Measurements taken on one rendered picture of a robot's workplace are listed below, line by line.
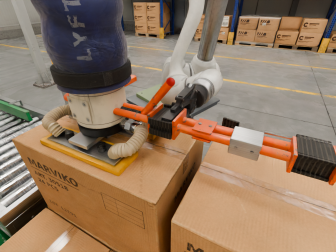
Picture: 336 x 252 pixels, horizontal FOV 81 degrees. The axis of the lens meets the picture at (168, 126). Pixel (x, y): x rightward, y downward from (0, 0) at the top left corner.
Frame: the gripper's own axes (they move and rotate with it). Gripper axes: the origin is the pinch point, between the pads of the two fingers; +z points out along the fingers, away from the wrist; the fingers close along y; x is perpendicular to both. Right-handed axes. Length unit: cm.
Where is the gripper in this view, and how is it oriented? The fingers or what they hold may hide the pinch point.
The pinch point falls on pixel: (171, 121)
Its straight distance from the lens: 55.7
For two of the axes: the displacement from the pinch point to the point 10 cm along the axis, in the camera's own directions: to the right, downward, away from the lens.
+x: -8.8, -2.6, 3.9
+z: -4.7, 4.8, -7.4
